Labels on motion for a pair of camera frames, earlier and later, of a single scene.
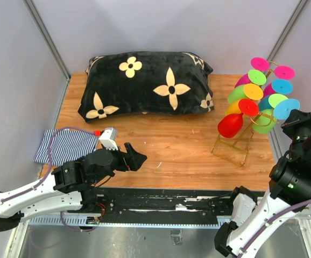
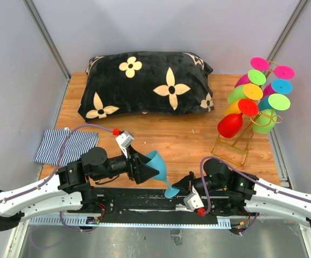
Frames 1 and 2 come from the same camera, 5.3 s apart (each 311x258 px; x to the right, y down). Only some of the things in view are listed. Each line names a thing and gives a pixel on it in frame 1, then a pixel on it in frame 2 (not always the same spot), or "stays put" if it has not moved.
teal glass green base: x=269 y=102 stays put
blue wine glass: x=283 y=108 -> x=157 y=163
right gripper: x=296 y=117 -> x=185 y=184
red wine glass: x=231 y=126 stays put
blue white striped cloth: x=66 y=145 stays put
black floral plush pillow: x=125 y=84 stays put
